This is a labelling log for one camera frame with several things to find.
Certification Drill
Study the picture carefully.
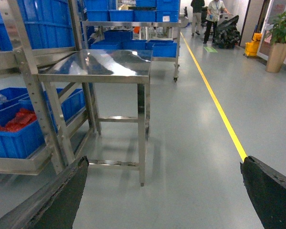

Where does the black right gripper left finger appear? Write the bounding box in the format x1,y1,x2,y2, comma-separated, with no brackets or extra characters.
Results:
0,156,89,229

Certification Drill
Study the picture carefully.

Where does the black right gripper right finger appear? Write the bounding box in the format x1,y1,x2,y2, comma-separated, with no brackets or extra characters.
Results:
240,156,286,229

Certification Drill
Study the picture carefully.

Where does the steel shelf rack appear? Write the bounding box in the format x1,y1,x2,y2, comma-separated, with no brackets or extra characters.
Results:
0,0,100,176

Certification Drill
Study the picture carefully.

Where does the blue bin with red wrap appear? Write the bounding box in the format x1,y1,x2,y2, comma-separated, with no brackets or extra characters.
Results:
0,103,45,159

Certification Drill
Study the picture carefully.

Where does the blue bin behind right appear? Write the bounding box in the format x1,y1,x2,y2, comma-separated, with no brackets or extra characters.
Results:
19,89,85,121

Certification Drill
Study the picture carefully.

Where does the blue bin behind left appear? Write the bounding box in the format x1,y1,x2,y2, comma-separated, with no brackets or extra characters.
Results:
0,87,29,110

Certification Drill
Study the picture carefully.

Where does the red bubble wrap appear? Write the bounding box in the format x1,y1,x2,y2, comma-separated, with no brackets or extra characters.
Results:
0,108,37,132

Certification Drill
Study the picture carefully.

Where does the small steel table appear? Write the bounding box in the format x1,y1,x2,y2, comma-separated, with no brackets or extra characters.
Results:
38,49,152,186

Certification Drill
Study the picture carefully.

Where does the yellow mop bucket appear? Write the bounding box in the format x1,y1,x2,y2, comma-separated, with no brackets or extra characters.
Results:
244,33,262,57

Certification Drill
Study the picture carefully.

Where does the tall potted plant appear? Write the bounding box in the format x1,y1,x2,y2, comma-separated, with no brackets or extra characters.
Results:
266,11,286,73

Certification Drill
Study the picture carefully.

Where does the black garbage bag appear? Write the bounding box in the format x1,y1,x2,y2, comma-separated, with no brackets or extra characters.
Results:
214,15,240,49

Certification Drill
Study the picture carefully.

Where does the person in light shirt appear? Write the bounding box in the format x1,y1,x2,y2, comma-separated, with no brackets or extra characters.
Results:
203,0,230,44

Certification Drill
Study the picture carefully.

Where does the person in dark shirt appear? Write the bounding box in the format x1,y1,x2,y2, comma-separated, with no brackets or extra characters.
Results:
191,0,205,36

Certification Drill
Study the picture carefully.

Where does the far steel cart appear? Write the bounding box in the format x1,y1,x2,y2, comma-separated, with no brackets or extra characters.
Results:
82,0,181,82

